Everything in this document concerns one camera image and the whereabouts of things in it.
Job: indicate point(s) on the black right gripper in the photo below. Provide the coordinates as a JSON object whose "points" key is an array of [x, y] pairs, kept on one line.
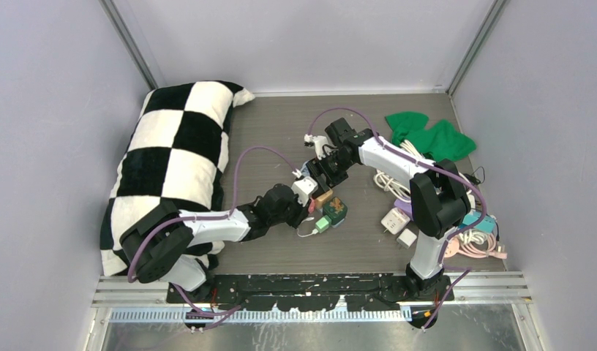
{"points": [[318, 167]]}

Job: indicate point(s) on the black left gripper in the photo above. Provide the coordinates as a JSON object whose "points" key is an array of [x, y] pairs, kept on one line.
{"points": [[301, 210]]}

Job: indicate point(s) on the orange cube adapter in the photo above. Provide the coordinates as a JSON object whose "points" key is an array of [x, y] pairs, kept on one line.
{"points": [[322, 199]]}

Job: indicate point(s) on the white tiger cube socket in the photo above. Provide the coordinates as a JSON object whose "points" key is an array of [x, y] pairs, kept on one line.
{"points": [[395, 221]]}

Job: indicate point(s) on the white charger plug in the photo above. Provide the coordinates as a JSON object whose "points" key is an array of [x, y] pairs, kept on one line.
{"points": [[406, 238]]}

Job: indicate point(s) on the pink small plug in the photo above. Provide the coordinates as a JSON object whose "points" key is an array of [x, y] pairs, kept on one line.
{"points": [[312, 206]]}

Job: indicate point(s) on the light blue power strip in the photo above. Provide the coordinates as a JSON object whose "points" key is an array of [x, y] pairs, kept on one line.
{"points": [[321, 189]]}

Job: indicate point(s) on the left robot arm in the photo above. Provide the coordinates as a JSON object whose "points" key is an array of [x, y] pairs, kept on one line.
{"points": [[156, 246]]}

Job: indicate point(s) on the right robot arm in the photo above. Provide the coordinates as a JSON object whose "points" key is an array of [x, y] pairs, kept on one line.
{"points": [[438, 195]]}

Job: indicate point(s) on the light green small plug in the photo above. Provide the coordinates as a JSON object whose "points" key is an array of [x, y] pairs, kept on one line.
{"points": [[322, 224]]}

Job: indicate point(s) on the pink round socket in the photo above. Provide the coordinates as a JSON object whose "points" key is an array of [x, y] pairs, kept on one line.
{"points": [[452, 248]]}

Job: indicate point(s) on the dark green cube adapter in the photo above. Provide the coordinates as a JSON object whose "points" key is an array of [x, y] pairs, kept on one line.
{"points": [[335, 210]]}

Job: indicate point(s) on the purple power strip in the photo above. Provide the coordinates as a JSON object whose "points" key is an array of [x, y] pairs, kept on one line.
{"points": [[405, 207]]}

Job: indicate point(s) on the green cloth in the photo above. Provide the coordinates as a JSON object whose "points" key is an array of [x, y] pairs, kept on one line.
{"points": [[439, 142]]}

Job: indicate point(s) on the black white checkered pillow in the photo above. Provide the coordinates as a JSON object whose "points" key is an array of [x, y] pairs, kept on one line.
{"points": [[177, 153]]}

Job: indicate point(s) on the teal power strip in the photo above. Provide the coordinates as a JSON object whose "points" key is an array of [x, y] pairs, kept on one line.
{"points": [[487, 224]]}

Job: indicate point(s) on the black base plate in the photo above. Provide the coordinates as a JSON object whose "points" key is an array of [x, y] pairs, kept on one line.
{"points": [[361, 292]]}

